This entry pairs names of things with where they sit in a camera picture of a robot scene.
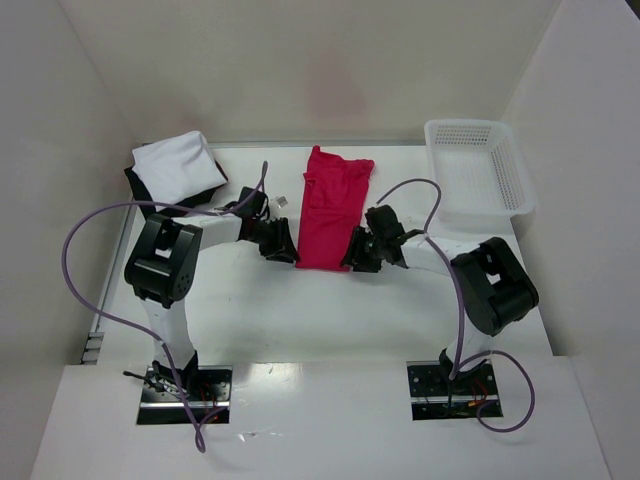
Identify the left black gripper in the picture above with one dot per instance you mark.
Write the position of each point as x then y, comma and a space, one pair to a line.
278, 239

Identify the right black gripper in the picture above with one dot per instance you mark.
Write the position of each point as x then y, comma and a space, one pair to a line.
364, 250

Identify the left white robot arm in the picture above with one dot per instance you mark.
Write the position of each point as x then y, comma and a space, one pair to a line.
161, 270

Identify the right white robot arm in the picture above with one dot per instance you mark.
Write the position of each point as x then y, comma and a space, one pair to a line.
492, 288

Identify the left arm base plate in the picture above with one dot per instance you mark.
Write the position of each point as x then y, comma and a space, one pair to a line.
210, 399

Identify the folded white t-shirt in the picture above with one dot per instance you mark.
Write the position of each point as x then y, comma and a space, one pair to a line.
176, 168

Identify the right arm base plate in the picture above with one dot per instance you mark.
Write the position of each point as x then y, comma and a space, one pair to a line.
434, 397

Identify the folded dark red t-shirt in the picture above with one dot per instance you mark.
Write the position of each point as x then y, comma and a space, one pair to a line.
222, 179

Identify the white plastic basket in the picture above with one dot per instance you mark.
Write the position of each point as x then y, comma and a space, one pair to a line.
480, 169

